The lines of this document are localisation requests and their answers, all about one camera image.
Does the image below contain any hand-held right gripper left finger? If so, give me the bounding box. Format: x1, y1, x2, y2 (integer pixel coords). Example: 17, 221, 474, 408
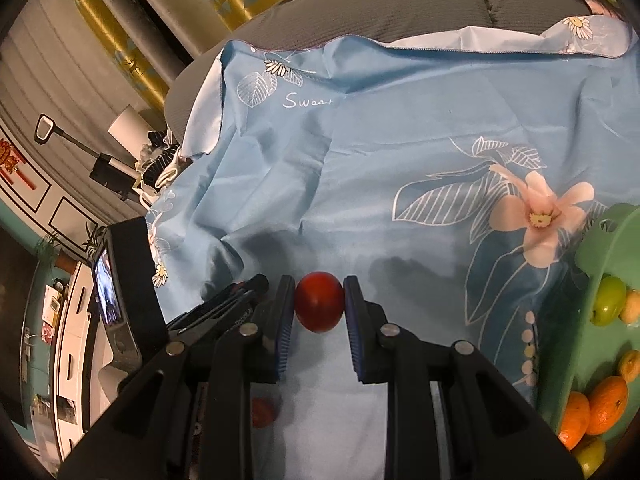
59, 275, 296, 480

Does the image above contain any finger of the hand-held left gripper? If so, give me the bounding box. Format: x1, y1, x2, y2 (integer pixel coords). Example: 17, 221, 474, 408
200, 274, 269, 311
167, 296, 256, 343

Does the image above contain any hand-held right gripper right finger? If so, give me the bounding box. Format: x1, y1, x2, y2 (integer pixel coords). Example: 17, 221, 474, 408
342, 275, 583, 480

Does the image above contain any red round fruit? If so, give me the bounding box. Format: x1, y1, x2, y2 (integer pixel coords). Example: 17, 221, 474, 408
293, 271, 346, 333
251, 396, 277, 428

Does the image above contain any green plastic bowl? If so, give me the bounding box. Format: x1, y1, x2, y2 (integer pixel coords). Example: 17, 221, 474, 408
537, 203, 640, 480

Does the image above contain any orange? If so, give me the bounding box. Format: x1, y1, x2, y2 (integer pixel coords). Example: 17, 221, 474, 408
586, 375, 630, 436
557, 391, 591, 451

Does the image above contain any white cabinet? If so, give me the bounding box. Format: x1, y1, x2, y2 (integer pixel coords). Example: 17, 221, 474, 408
50, 260, 116, 461

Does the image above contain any black stick vacuum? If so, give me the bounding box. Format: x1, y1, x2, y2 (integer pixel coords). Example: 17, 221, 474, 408
34, 115, 136, 201

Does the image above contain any black white cloth pile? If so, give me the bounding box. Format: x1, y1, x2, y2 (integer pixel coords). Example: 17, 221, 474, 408
137, 130, 183, 191

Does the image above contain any white lampshade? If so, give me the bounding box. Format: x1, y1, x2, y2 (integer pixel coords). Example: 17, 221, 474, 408
107, 105, 151, 161

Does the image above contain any grey curtain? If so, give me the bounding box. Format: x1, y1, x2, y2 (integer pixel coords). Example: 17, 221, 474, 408
0, 0, 171, 226

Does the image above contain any light blue floral blanket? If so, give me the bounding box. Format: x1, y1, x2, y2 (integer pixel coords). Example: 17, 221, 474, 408
145, 15, 640, 480

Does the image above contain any yellow patterned curtain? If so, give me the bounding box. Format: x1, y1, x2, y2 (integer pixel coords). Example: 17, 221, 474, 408
52, 0, 296, 111

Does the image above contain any yellow green fruit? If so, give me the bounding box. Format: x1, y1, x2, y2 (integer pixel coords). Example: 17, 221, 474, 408
572, 435, 607, 480

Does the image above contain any small yellow fruit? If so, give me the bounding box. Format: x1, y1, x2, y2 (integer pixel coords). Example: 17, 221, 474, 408
619, 289, 640, 323
617, 350, 640, 383

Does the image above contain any grey sofa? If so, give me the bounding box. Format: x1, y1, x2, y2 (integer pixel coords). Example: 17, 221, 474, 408
165, 0, 616, 141

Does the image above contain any red knot wall ornament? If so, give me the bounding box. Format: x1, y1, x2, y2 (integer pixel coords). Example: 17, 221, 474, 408
0, 140, 38, 191

